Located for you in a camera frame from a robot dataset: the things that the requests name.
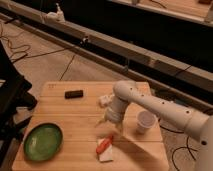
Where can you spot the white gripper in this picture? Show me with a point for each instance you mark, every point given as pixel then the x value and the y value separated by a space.
pixel 115 117

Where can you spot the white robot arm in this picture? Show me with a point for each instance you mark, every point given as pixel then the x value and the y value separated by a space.
pixel 194 123

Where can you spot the red pepper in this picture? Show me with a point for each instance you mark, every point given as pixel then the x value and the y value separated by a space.
pixel 104 144

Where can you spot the green ceramic bowl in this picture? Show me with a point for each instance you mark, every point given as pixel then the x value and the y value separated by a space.
pixel 43 142

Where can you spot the white folded napkin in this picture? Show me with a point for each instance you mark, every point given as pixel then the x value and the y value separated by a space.
pixel 107 155

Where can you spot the white paper cup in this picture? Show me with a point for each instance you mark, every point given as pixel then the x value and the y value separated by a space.
pixel 145 121

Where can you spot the small black rectangular block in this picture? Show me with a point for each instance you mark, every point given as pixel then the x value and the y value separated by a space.
pixel 73 94

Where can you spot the black chair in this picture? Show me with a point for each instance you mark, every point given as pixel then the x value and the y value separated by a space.
pixel 14 92

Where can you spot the long metal rail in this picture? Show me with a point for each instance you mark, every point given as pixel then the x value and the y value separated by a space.
pixel 174 55

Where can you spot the white object on rail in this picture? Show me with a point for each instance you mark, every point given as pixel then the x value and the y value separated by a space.
pixel 58 15

